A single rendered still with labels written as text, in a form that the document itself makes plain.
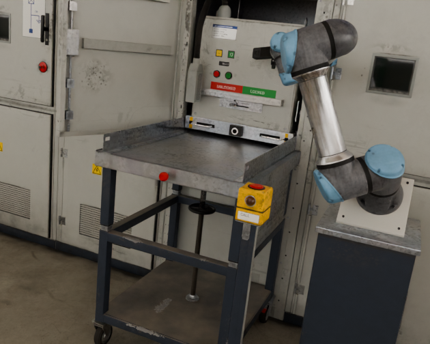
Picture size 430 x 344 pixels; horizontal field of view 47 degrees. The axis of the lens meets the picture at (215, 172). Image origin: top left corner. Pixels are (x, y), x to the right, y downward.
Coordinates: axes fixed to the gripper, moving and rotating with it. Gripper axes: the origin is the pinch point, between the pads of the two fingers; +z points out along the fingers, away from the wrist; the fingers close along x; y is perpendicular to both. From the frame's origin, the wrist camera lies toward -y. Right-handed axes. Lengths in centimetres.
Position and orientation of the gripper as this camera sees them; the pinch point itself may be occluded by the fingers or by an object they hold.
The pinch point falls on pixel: (274, 62)
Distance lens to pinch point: 223.5
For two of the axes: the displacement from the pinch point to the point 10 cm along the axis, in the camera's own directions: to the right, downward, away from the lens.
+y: 9.8, 1.4, -1.1
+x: 1.4, -9.9, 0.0
